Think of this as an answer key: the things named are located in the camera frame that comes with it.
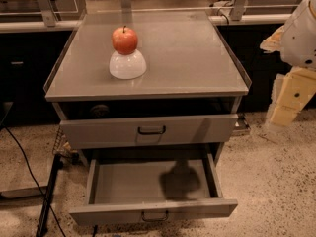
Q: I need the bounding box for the grey metal railing frame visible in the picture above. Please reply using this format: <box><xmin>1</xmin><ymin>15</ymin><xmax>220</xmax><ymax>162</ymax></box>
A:
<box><xmin>0</xmin><ymin>0</ymin><xmax>301</xmax><ymax>33</ymax></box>

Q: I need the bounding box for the grey upper drawer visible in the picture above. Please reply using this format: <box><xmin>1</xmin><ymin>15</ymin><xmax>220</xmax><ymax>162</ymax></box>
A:
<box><xmin>60</xmin><ymin>114</ymin><xmax>238</xmax><ymax>149</ymax></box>

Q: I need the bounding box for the red apple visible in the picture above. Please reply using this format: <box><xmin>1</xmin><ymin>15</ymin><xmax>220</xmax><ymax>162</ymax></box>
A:
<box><xmin>112</xmin><ymin>26</ymin><xmax>138</xmax><ymax>55</ymax></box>

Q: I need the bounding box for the black floor cable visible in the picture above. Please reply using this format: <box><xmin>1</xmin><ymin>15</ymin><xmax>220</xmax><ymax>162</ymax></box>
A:
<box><xmin>0</xmin><ymin>116</ymin><xmax>68</xmax><ymax>237</ymax></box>

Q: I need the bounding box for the black metal floor bar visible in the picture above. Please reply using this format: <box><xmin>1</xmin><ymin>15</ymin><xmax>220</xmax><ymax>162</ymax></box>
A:
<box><xmin>36</xmin><ymin>155</ymin><xmax>62</xmax><ymax>237</ymax></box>

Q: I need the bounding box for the white upturned bowl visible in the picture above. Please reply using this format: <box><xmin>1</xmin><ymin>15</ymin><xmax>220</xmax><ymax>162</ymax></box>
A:
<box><xmin>109</xmin><ymin>50</ymin><xmax>147</xmax><ymax>80</ymax></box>

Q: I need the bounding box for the grey drawer cabinet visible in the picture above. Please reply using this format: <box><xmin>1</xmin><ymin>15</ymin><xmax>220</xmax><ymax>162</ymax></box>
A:
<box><xmin>46</xmin><ymin>11</ymin><xmax>251</xmax><ymax>163</ymax></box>

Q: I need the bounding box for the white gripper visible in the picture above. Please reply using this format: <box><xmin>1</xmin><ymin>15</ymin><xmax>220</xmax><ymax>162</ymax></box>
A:
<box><xmin>260</xmin><ymin>0</ymin><xmax>316</xmax><ymax>127</ymax></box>

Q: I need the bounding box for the grey open middle drawer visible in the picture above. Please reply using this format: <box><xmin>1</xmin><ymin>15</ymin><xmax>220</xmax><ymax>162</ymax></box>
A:
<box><xmin>70</xmin><ymin>156</ymin><xmax>238</xmax><ymax>225</ymax></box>

